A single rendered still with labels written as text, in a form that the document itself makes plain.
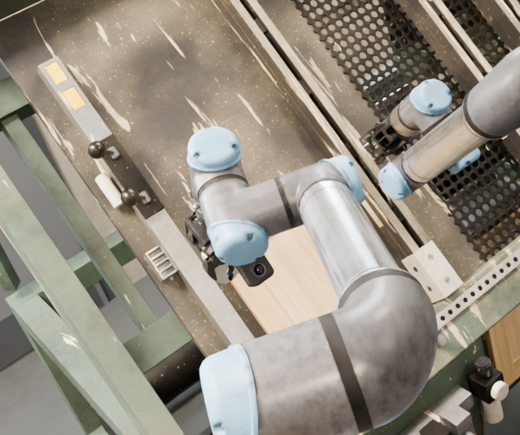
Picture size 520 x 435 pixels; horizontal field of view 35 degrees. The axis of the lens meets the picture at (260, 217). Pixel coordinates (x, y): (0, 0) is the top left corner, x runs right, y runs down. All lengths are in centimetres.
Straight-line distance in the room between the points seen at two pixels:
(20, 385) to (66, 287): 215
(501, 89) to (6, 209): 101
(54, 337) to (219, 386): 182
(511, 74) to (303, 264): 74
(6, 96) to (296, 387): 134
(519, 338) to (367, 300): 182
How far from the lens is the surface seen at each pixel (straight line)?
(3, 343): 391
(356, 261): 88
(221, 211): 110
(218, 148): 114
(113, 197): 180
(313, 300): 185
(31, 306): 274
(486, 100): 135
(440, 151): 149
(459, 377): 199
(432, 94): 170
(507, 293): 203
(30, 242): 174
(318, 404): 74
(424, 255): 192
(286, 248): 186
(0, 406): 381
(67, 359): 243
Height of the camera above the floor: 216
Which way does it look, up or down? 31 degrees down
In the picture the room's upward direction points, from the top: 20 degrees counter-clockwise
